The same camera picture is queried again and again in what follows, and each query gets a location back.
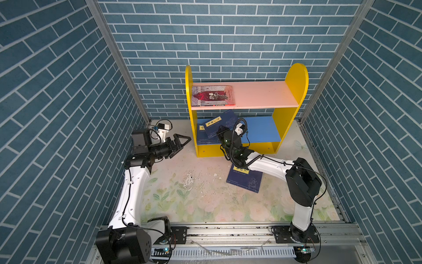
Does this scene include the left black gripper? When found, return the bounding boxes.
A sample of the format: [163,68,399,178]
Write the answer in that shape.
[147,135,190,161]

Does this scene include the navy book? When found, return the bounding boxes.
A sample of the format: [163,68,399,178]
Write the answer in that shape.
[200,110,238,139]
[226,165,263,193]
[197,124,221,145]

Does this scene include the pink red cover book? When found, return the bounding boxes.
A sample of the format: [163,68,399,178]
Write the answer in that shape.
[191,85,235,107]

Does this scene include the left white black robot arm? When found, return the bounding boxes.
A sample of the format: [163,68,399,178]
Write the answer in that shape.
[95,129,191,264]

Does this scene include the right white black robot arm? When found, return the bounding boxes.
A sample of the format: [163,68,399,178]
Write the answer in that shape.
[217,124,323,243]

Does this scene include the yellow pink blue bookshelf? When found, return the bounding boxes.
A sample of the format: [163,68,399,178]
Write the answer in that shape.
[185,63,309,158]

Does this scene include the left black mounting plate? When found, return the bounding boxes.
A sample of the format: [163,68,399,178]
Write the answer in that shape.
[169,226,188,245]

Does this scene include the black mounting plate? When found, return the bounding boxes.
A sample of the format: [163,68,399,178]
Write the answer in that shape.
[169,226,188,245]
[270,224,320,244]

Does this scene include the left green circuit board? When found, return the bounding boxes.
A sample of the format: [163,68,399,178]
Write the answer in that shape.
[151,247,173,259]

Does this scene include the green circuit board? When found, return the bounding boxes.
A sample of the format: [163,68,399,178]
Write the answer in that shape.
[151,247,173,259]
[293,246,312,264]

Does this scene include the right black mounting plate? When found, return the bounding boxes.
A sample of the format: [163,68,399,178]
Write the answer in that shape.
[270,224,320,244]

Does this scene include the right green circuit board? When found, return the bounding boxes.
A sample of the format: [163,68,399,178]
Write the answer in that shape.
[293,246,312,264]

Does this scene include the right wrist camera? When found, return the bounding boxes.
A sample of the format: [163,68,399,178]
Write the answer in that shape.
[234,123,247,137]

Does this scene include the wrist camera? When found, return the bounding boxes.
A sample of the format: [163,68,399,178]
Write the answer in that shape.
[153,119,173,143]
[234,123,247,137]

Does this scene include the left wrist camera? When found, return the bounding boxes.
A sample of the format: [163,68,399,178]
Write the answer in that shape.
[153,119,173,143]

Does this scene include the white slotted cable duct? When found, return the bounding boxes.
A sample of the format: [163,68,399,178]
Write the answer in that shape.
[170,246,296,261]

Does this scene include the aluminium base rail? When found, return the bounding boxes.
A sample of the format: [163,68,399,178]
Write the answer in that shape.
[86,223,377,264]

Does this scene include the left aluminium corner post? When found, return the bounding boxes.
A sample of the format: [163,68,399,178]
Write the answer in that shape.
[86,0,151,124]

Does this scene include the aluminium corner post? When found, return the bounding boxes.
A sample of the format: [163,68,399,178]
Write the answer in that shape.
[298,0,375,125]
[86,0,151,124]

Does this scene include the right aluminium corner post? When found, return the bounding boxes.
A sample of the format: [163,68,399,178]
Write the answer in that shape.
[298,0,375,125]

